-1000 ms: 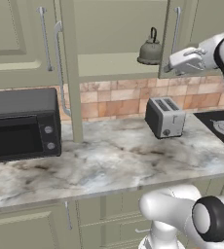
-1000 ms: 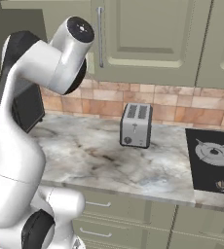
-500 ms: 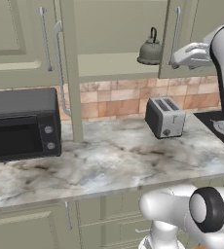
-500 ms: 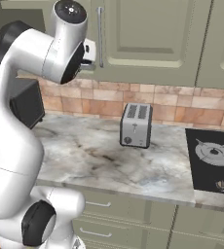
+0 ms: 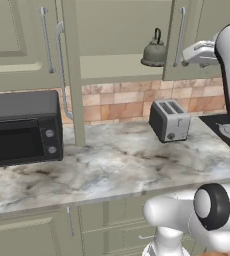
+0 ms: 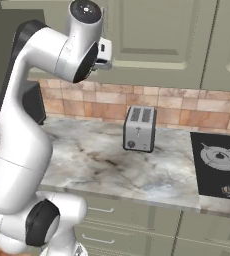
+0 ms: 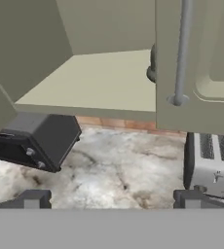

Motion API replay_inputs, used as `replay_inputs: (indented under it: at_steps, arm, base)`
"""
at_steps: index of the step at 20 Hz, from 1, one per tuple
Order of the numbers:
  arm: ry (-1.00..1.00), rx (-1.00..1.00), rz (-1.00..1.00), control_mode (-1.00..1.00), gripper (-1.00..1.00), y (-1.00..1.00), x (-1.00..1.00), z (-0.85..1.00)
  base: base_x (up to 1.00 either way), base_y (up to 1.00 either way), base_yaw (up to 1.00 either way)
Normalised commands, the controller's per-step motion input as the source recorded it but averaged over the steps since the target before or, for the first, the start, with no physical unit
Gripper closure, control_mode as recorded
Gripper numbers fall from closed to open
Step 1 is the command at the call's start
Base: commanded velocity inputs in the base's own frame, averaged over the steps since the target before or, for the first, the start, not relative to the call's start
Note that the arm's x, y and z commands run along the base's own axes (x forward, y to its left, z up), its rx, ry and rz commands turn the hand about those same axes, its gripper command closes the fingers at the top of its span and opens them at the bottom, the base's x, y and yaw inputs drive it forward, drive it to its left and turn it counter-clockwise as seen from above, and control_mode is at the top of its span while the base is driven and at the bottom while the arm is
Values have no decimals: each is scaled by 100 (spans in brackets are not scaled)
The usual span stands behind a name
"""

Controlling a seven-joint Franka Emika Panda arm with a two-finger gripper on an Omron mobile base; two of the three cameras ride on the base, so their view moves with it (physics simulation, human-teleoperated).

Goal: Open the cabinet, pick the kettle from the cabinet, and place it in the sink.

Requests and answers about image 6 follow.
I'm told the black microwave oven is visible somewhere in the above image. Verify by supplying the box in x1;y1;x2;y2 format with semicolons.
0;79;48;138

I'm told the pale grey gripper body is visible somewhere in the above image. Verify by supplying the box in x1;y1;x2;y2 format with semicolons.
94;58;113;71

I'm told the wide green wall cabinet door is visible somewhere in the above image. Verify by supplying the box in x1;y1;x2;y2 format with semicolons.
104;0;219;91

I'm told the silver two-slot toaster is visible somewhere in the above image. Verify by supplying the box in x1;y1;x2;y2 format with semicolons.
122;105;158;154

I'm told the green drawer front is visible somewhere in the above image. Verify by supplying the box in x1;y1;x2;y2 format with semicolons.
81;193;153;232
74;224;179;256

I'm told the green base cupboard door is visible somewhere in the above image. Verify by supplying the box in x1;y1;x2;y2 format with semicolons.
172;209;230;256

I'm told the black hob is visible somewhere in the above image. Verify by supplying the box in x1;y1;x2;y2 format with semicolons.
189;131;230;202

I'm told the silver drawer handle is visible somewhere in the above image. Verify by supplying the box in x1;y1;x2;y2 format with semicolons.
87;206;116;214
81;233;109;245

